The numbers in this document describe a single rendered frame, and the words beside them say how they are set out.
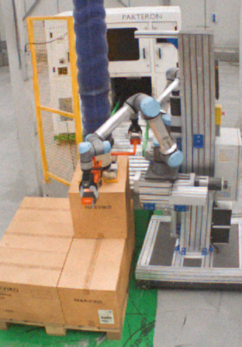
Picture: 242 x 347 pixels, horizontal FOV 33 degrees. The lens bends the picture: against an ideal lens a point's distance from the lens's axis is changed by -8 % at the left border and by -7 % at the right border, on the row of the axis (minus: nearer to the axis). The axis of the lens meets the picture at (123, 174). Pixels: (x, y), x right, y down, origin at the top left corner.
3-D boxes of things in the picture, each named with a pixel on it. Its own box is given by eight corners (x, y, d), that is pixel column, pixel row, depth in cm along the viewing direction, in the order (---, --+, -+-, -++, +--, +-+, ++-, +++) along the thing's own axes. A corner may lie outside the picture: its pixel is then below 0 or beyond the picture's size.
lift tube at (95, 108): (86, 141, 330) (77, 13, 282) (115, 140, 327) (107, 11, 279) (80, 152, 310) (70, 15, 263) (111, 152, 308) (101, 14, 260)
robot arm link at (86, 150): (94, 144, 253) (80, 147, 250) (95, 161, 258) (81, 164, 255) (89, 139, 259) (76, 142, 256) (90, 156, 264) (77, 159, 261)
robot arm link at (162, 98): (196, 79, 331) (157, 118, 325) (188, 76, 340) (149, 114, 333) (190, 68, 324) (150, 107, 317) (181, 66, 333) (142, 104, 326)
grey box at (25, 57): (29, 76, 423) (26, 49, 410) (33, 75, 423) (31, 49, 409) (22, 80, 406) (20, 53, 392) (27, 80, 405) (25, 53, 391)
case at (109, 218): (84, 198, 374) (79, 156, 356) (130, 197, 371) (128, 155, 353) (74, 238, 321) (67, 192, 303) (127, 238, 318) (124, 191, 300)
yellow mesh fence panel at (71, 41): (41, 181, 526) (22, 17, 431) (47, 178, 532) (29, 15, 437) (86, 205, 470) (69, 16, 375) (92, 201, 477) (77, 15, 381)
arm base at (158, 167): (174, 166, 309) (174, 153, 304) (171, 176, 296) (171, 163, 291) (153, 165, 312) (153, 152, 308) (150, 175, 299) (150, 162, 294)
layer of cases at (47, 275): (32, 231, 400) (25, 197, 382) (134, 236, 388) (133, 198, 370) (-8, 316, 295) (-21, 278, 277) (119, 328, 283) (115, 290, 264)
